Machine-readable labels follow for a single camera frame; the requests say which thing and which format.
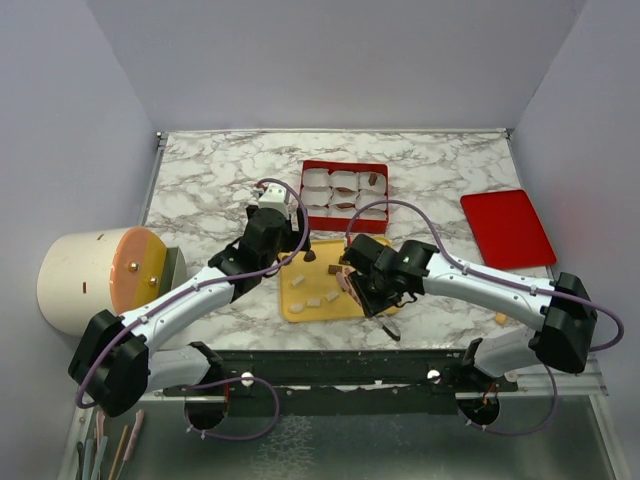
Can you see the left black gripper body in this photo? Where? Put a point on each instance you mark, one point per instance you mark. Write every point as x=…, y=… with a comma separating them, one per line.
x=287, y=245

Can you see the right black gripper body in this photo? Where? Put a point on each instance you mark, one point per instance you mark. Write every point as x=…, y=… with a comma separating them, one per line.
x=375, y=296

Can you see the pink silicone tongs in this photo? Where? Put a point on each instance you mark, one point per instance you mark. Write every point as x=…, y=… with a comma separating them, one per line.
x=382, y=320

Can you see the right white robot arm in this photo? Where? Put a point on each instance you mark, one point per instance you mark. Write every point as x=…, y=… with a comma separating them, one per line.
x=557, y=319

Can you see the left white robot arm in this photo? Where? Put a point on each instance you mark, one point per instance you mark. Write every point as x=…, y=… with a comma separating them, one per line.
x=112, y=362

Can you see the dark heart chocolate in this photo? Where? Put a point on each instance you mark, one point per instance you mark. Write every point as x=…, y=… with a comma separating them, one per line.
x=309, y=256

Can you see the red chocolate box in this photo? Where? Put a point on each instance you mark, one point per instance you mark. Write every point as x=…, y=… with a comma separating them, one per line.
x=337, y=196

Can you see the white chocolate centre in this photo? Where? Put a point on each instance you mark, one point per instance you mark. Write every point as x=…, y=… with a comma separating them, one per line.
x=332, y=295

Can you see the yellow tray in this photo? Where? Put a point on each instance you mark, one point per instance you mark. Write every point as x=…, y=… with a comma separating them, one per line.
x=310, y=293

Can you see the red box lid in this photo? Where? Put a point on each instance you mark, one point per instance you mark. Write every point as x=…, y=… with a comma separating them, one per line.
x=507, y=230

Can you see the white cylinder with orange disc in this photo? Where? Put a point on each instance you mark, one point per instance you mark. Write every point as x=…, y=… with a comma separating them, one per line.
x=116, y=270

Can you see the pink stick on floor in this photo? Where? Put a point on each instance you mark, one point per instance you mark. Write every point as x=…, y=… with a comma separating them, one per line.
x=134, y=434

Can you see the wooden stick on floor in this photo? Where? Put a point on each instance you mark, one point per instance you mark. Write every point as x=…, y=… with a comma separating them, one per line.
x=118, y=453

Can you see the grey sticks on floor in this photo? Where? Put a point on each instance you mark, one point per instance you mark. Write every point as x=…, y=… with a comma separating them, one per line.
x=91, y=452

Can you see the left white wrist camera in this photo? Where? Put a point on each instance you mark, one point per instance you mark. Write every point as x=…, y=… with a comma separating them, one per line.
x=274, y=197

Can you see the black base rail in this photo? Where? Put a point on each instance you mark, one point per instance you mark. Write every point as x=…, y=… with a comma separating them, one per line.
x=337, y=382

